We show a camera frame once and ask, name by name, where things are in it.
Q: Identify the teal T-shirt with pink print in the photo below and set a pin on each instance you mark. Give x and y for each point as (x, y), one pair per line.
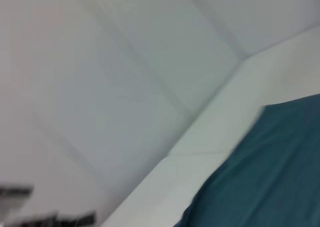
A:
(262, 174)

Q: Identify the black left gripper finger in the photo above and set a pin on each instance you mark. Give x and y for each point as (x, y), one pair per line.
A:
(17, 190)
(62, 218)

